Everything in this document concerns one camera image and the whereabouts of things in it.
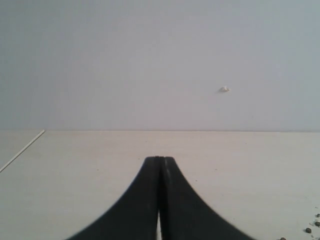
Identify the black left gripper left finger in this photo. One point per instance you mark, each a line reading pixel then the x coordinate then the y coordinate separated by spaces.
pixel 134 216

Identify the scattered brown pellets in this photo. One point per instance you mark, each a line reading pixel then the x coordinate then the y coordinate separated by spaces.
pixel 301 225

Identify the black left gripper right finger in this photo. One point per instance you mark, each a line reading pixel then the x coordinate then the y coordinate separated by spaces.
pixel 184 215

